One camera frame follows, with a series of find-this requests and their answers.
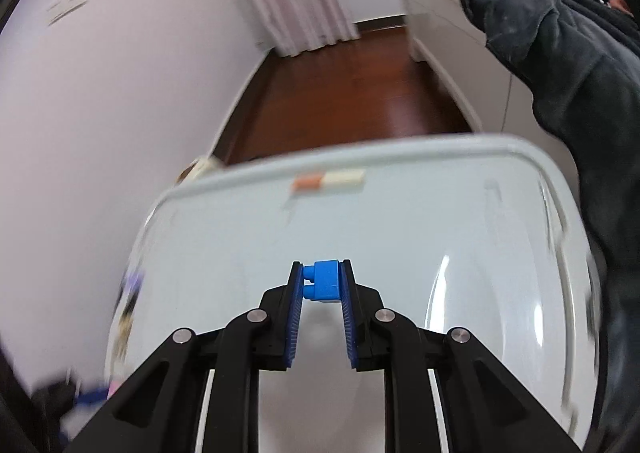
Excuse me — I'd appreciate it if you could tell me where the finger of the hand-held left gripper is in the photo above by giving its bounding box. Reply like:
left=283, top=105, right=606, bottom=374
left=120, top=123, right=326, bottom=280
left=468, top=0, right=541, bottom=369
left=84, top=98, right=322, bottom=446
left=72, top=385, right=113, bottom=411

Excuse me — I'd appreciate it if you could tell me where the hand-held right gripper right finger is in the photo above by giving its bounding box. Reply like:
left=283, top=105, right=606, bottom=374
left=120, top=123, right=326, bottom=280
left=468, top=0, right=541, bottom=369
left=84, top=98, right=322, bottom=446
left=341, top=258, right=584, bottom=453

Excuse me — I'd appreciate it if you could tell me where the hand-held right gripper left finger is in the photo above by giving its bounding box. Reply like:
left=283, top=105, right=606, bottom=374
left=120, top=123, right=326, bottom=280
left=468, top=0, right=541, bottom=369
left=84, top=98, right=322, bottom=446
left=62, top=260, right=306, bottom=453

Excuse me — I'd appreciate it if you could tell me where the blue building block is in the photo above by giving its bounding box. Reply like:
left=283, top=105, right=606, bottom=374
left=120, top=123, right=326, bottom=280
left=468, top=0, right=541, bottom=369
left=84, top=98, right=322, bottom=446
left=301, top=259, right=346, bottom=304

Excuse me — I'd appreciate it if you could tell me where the white plastic storage box lid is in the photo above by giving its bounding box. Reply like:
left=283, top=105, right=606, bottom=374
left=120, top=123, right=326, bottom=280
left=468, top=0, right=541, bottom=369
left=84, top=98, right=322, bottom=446
left=102, top=132, right=603, bottom=453

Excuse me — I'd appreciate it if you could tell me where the small purple bottle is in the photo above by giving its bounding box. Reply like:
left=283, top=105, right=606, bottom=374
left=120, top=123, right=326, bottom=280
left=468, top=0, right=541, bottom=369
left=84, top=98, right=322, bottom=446
left=124, top=268, right=146, bottom=296

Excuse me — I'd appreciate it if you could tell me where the orange cream lip balm stick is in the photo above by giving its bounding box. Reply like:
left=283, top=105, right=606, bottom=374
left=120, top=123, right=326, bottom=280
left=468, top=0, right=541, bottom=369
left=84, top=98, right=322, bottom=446
left=291, top=170, right=366, bottom=195

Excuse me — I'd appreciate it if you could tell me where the white brown round object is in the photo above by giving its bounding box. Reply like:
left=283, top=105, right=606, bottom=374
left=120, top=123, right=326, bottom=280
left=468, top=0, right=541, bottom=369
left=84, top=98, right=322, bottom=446
left=176, top=156, right=223, bottom=184

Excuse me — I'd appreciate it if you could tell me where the dark grey blanket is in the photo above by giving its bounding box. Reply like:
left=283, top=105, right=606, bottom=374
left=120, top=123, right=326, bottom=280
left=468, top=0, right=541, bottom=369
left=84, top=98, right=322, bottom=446
left=442, top=0, right=640, bottom=453

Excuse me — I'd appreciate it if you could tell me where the white bed frame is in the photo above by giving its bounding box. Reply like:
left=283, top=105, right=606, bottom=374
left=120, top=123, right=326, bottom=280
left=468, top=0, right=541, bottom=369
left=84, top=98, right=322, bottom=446
left=399, top=0, right=581, bottom=174

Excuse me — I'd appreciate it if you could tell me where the white wall switch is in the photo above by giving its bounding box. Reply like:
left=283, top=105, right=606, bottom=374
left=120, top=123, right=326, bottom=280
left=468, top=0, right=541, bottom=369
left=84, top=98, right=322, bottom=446
left=46, top=0, right=88, bottom=26

